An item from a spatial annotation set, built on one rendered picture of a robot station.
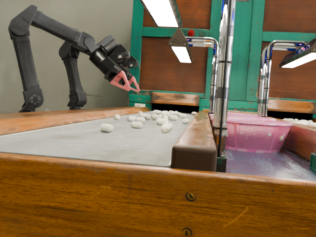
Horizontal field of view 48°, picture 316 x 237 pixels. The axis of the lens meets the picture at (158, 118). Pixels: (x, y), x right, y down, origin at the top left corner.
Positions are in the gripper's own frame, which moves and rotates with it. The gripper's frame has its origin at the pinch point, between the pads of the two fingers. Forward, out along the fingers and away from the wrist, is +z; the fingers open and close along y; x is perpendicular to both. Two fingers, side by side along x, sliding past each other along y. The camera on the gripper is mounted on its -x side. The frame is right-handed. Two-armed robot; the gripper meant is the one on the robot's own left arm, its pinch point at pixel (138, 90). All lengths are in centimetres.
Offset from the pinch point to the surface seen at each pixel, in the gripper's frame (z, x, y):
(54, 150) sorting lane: 18, 0, -130
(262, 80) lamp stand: 41, -46, 6
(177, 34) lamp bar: 1.0, -31.3, -30.4
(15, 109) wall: -88, 103, 123
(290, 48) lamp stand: 40, -67, 6
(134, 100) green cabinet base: -4.5, 11.5, 47.4
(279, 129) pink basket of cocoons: 50, -29, -65
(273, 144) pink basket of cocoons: 52, -24, -63
